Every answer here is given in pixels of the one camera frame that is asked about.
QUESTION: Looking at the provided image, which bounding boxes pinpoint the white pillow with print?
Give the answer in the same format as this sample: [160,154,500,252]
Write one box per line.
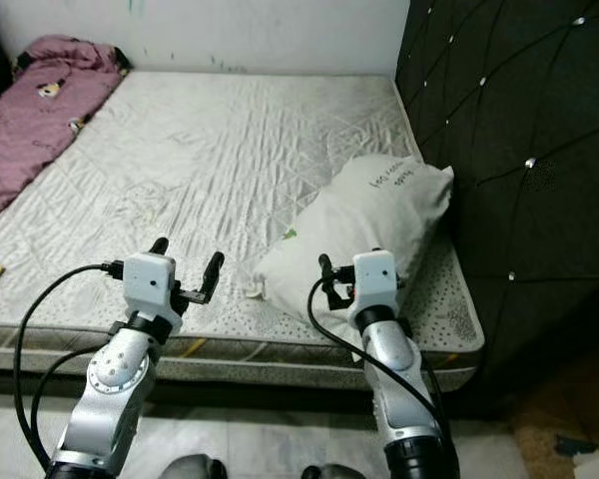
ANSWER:
[252,155,455,345]

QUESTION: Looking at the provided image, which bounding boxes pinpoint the white quilted mattress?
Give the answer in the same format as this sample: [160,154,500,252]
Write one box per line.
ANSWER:
[0,70,485,390]

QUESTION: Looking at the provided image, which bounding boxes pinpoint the grey robot left leg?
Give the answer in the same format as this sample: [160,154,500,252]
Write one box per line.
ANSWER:
[158,454,229,479]

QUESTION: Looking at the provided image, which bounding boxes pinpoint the grey robot leg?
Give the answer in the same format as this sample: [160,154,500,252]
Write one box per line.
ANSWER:
[158,454,229,479]
[301,463,360,479]

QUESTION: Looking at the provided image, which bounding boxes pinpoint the pink cartoon print blanket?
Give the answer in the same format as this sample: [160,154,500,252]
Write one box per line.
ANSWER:
[0,36,131,226]

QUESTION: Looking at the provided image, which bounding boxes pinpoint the grey robot right leg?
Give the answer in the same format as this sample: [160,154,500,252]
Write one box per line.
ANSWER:
[301,463,360,479]

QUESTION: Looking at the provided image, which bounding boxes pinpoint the black tufted headboard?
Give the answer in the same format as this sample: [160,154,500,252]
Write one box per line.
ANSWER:
[394,0,599,410]

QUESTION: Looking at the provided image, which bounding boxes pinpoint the dark blue cloth scrap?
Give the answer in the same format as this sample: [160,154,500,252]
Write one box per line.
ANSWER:
[554,435,599,460]

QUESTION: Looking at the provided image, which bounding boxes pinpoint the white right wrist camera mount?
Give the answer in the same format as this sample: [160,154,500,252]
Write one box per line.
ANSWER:
[352,249,402,310]

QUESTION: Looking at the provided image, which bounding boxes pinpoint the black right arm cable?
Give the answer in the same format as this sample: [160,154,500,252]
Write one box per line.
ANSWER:
[306,279,450,420]

